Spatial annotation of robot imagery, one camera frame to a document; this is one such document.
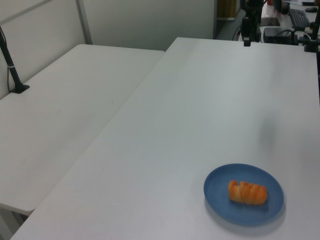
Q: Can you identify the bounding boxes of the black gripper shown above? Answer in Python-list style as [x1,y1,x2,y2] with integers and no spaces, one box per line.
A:
[241,16,252,48]

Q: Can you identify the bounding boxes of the orange twisted bread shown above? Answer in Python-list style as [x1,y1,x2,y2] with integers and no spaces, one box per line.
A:
[227,180,268,206]

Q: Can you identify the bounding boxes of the black control box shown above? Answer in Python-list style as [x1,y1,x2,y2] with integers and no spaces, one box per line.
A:
[263,26,299,46]

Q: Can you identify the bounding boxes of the yellow wooden cabinet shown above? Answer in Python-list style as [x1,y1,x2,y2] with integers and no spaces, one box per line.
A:
[216,0,237,19]

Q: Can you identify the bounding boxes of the black keyboard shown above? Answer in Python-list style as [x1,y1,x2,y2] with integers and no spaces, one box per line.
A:
[289,8,311,29]

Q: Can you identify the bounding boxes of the blue round plate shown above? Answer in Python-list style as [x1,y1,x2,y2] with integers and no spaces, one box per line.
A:
[203,163,285,228]

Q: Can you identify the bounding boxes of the white side table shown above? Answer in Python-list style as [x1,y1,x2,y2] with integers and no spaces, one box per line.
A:
[0,43,166,240]

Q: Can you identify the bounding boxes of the black camera stand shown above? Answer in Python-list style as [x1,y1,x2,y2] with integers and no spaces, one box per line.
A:
[298,9,320,54]

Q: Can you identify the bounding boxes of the black camera pole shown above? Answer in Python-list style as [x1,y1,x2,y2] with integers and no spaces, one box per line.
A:
[0,25,31,95]

